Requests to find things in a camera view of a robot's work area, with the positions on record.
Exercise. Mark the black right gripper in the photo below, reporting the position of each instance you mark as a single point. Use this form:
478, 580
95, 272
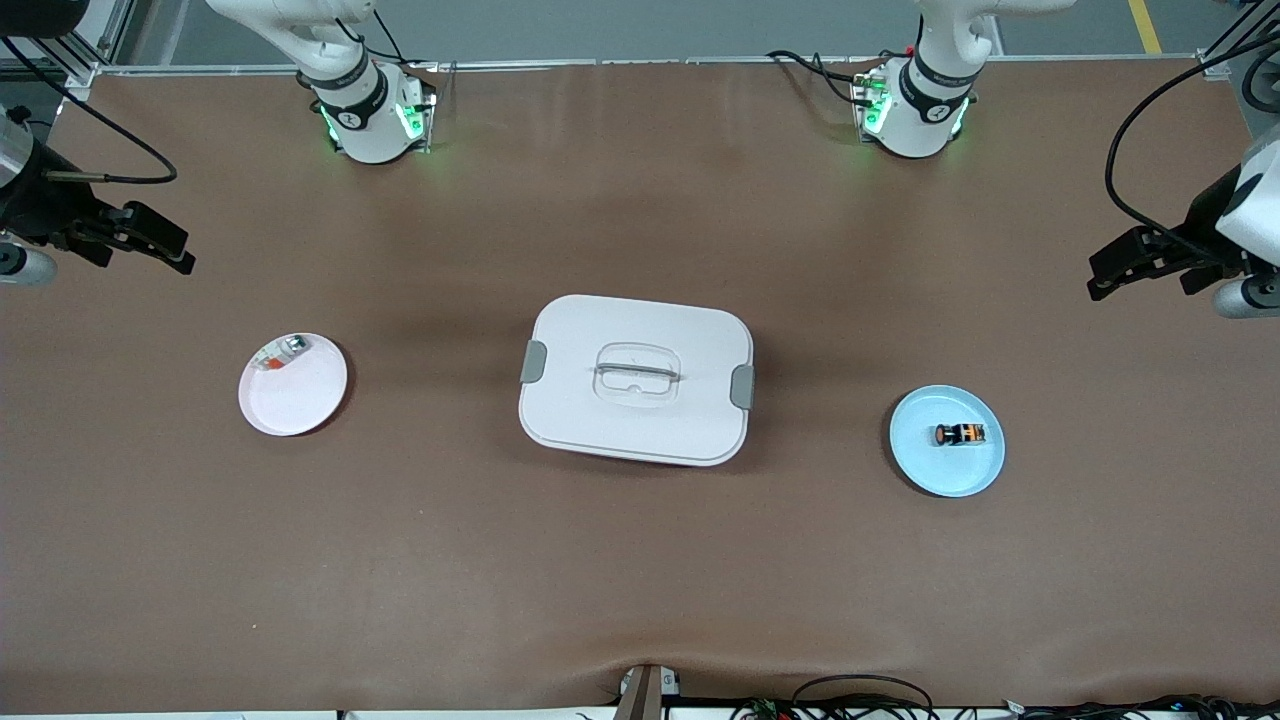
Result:
38, 207

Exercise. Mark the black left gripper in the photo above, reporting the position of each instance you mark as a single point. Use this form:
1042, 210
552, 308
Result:
1207, 226

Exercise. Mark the pink round plate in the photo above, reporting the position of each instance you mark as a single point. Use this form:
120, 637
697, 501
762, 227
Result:
295, 400

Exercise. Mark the aluminium table edge rail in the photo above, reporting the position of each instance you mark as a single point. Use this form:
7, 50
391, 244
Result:
650, 62

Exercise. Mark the white lidded box grey latches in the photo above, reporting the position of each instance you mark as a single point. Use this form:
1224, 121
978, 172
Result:
640, 420

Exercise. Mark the light blue round plate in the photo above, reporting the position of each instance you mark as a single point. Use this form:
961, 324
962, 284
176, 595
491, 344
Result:
950, 475

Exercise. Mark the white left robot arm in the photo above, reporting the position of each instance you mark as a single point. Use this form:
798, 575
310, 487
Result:
915, 115

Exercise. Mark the brown post with bracket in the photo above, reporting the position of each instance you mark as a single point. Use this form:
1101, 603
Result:
642, 695

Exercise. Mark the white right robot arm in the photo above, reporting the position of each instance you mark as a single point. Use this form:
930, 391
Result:
370, 120

